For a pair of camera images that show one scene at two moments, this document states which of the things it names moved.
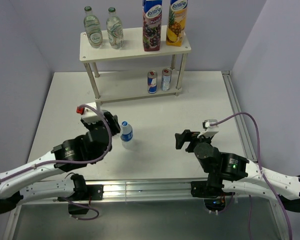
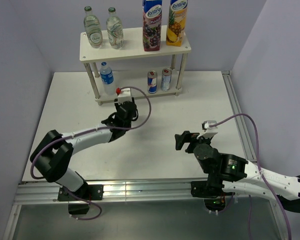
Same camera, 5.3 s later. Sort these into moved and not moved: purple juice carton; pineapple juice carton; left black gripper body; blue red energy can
Moved: left black gripper body
Not moved: blue red energy can; purple juice carton; pineapple juice carton
